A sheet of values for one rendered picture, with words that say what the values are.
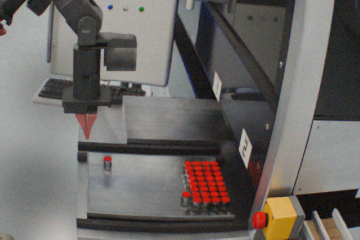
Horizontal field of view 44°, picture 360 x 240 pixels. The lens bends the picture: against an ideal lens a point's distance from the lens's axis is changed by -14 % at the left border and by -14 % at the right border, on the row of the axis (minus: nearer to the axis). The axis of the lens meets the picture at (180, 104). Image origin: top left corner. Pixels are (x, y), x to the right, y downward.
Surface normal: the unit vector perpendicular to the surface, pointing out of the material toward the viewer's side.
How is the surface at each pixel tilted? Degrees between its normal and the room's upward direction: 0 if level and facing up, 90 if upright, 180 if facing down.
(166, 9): 90
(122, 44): 87
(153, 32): 90
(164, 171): 0
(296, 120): 90
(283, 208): 0
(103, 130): 0
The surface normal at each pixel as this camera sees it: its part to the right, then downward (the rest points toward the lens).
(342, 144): 0.14, 0.46
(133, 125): 0.11, -0.89
